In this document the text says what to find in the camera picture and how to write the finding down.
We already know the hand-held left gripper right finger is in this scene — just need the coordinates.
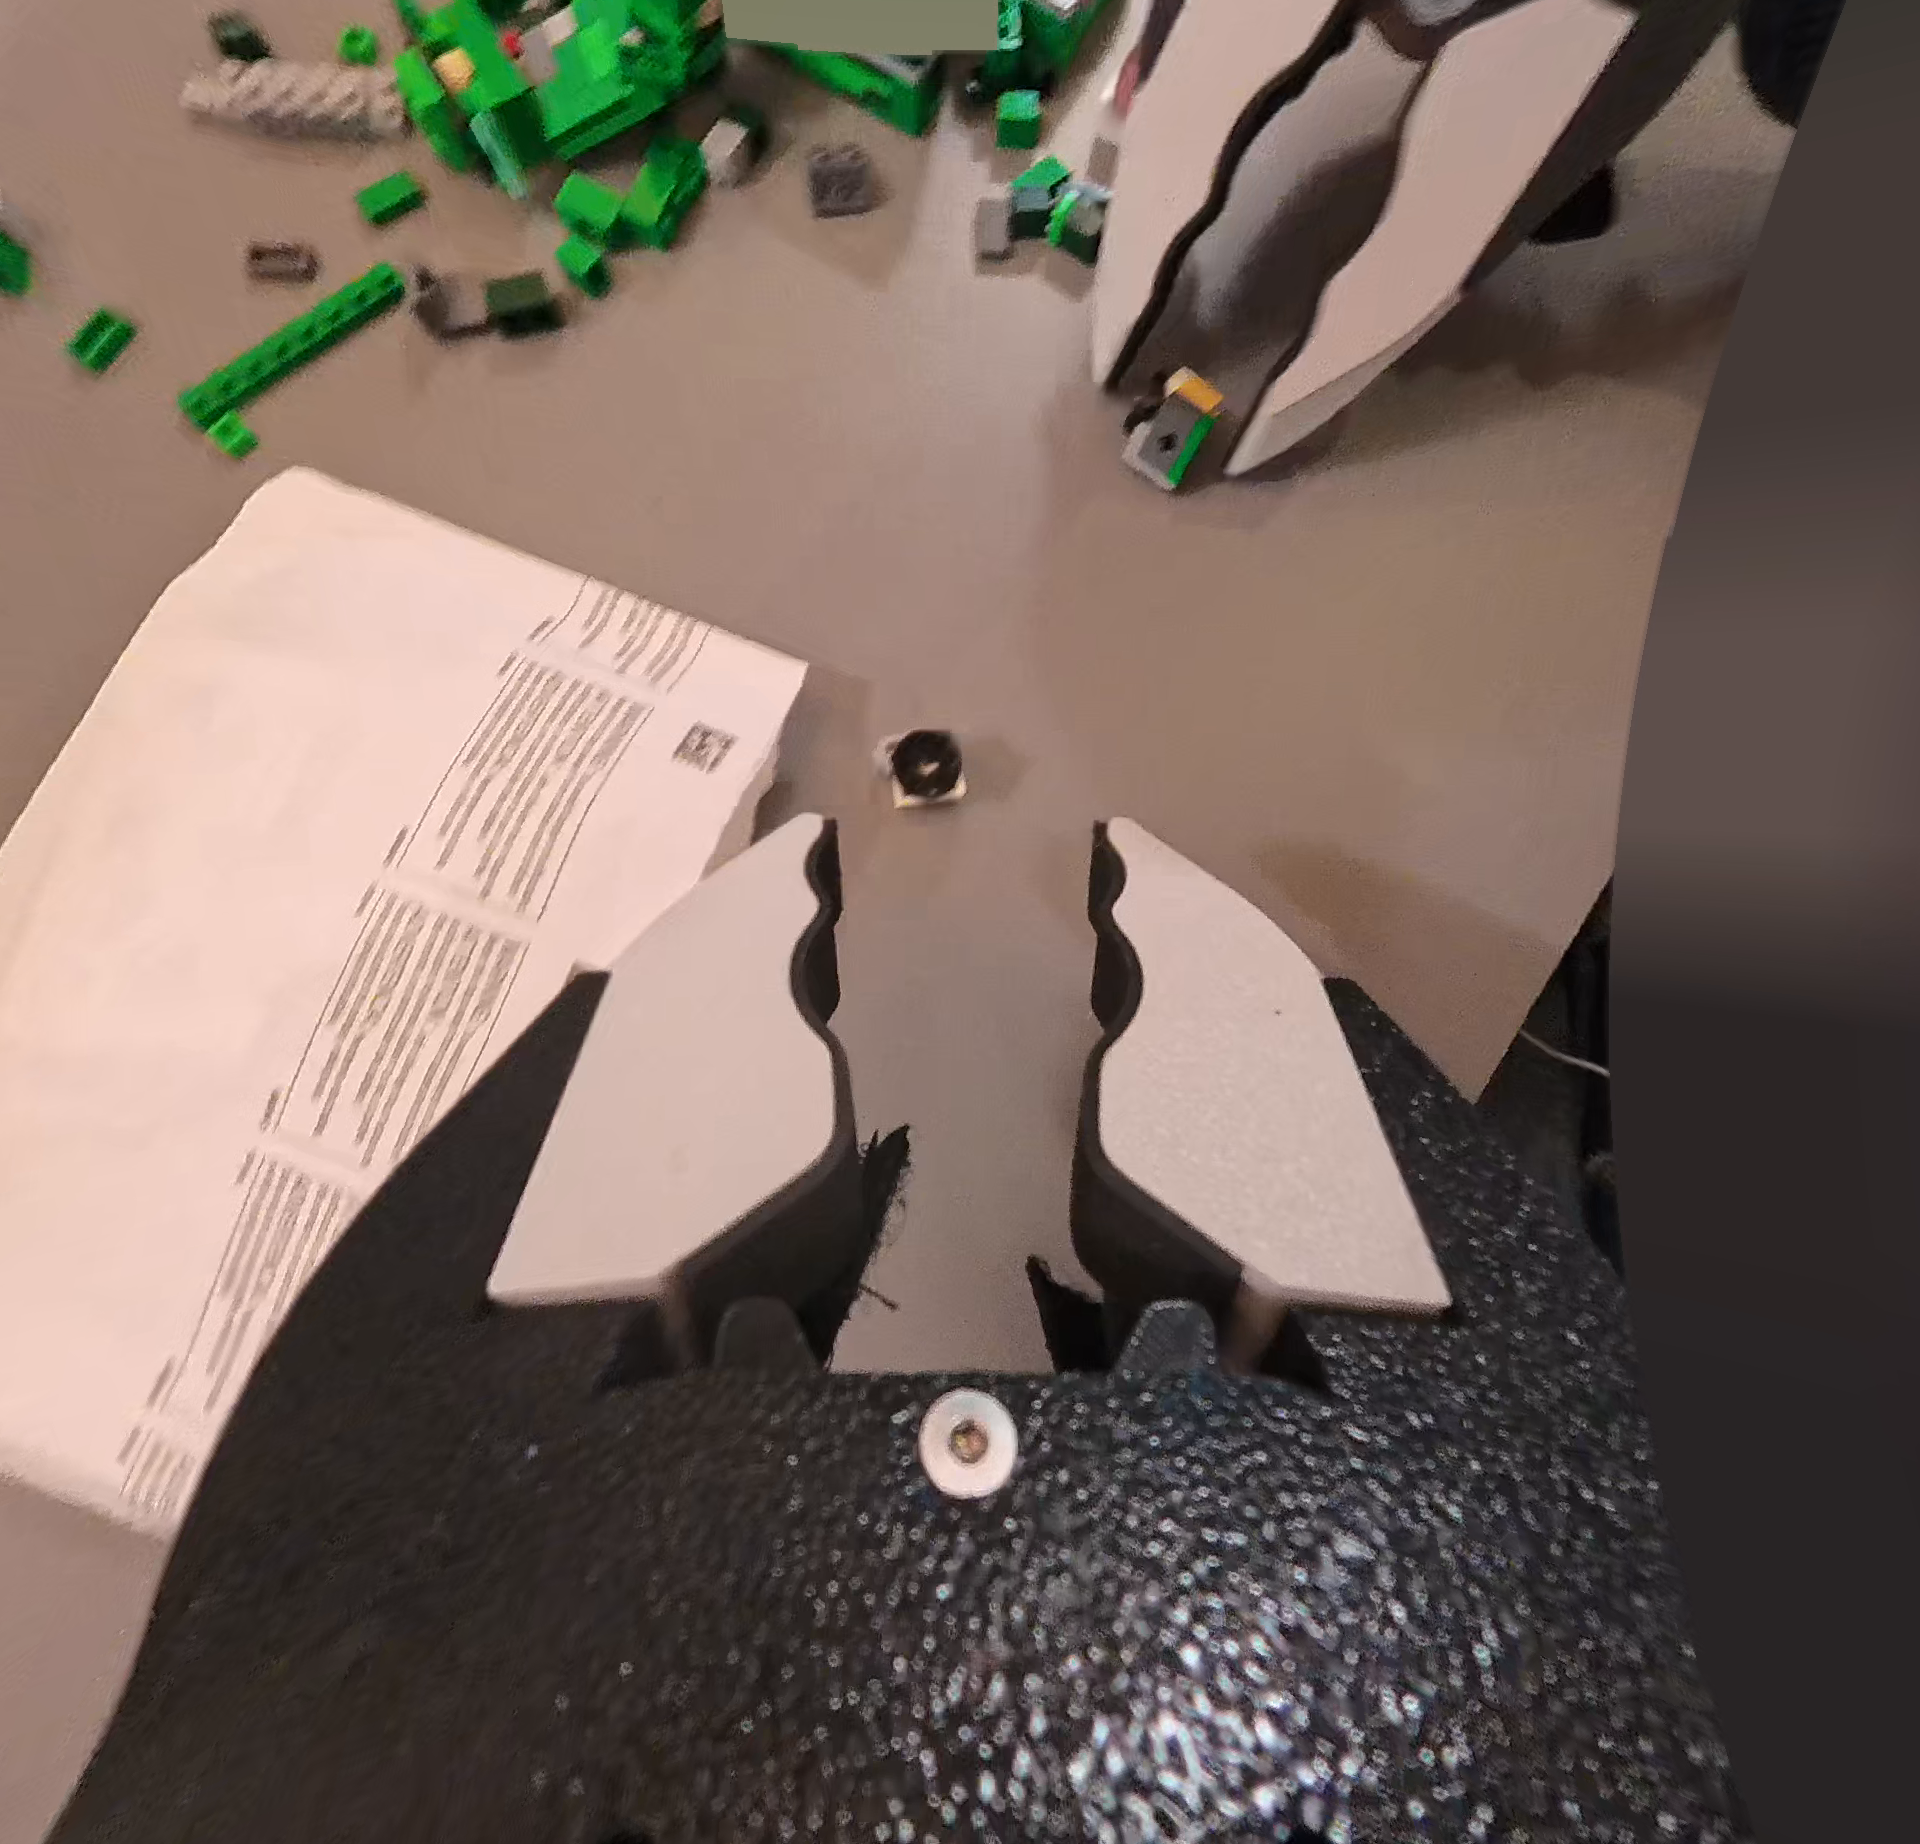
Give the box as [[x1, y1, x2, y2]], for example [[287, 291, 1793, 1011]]
[[1067, 818, 1454, 1373]]

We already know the pile of green toy bricks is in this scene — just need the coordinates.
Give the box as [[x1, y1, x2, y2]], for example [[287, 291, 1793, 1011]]
[[337, 0, 1145, 338]]

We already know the green yellow grey brick assembly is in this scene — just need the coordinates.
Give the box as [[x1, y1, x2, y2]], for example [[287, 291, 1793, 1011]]
[[1122, 367, 1225, 496]]

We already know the grey desk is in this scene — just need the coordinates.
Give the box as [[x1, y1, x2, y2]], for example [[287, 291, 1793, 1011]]
[[0, 0, 1802, 1844]]

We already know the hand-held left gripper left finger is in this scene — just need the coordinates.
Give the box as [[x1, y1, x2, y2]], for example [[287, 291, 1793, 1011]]
[[487, 813, 890, 1373]]

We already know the grey rough brick bar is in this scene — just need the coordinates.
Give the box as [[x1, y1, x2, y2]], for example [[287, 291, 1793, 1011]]
[[180, 63, 408, 140]]

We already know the tan brick with black stud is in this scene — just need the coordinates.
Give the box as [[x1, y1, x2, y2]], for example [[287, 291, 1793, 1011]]
[[879, 729, 968, 811]]

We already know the white printed paper sheet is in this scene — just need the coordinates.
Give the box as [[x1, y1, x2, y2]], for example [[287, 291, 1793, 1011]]
[[0, 466, 813, 1537]]

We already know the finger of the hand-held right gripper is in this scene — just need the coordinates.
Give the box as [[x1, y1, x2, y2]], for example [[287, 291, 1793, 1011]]
[[1088, 0, 1364, 387], [1217, 0, 1639, 477]]

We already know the long green brick beam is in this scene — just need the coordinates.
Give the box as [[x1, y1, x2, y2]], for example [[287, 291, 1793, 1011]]
[[177, 263, 412, 430]]

